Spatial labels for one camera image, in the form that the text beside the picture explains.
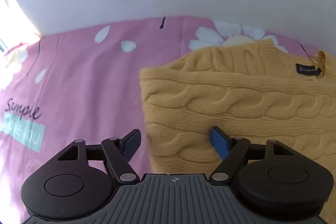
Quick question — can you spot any floral curtain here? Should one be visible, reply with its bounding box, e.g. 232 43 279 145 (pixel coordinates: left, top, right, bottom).
0 0 42 52

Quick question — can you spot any pink floral bed sheet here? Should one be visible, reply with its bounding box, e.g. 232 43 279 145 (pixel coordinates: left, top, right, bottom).
0 16 336 224

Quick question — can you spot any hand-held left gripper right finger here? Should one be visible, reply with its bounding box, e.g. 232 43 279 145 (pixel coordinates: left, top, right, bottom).
209 126 292 185

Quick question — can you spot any yellow cable-knit cardigan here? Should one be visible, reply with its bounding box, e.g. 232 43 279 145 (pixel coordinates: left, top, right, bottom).
139 39 336 224

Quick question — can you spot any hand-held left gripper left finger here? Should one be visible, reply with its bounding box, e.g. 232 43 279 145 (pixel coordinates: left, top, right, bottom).
57 129 141 184

